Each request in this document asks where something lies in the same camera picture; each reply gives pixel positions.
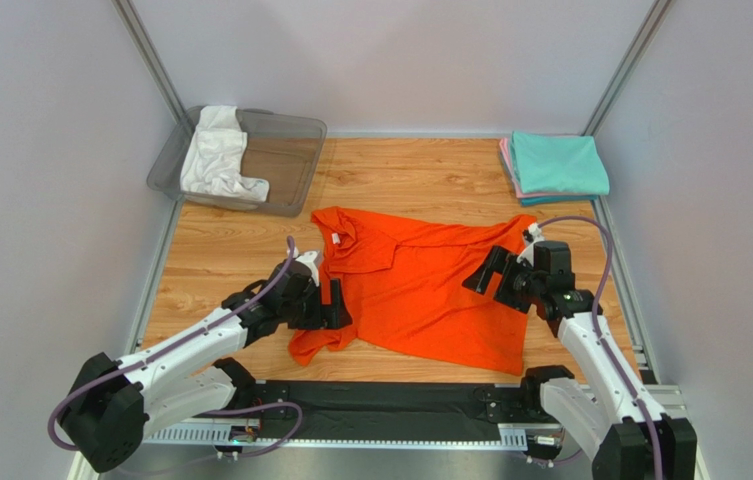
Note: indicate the right corner aluminium post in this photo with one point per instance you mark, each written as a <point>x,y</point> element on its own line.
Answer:
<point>648,29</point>

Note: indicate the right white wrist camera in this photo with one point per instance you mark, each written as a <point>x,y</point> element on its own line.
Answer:
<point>531,236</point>

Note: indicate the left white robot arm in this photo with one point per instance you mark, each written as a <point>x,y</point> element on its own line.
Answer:
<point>115,404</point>

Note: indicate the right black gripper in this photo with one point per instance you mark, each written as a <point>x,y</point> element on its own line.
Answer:
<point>502,284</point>

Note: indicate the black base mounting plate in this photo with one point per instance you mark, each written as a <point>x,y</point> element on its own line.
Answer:
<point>385,411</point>

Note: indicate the corner aluminium post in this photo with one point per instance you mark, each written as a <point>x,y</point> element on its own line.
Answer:
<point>648,29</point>
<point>143,43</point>

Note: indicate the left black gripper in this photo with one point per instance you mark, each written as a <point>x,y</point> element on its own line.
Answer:
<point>333,315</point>

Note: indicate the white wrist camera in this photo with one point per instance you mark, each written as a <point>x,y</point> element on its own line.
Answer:
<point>531,236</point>
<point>307,263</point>

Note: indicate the white t shirt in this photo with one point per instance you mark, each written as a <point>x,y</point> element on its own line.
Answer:
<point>213,163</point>

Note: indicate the dark teal folded t shirt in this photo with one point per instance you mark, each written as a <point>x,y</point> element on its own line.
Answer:
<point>533,201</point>

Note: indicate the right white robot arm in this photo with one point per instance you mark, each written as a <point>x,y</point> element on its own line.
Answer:
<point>621,428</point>

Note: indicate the orange t shirt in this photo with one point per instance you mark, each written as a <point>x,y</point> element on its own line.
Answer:
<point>401,281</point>

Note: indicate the pink folded t shirt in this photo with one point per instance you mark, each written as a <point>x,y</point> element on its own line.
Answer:
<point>506,162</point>

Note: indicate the aluminium frame rail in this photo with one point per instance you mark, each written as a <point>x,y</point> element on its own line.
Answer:
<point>276,423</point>

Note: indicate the clear plastic bin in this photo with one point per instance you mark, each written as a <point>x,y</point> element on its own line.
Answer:
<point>282,149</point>

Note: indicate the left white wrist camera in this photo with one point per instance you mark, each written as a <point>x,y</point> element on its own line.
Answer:
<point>307,263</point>

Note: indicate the left corner aluminium post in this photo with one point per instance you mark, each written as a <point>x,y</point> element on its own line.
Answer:
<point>143,43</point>

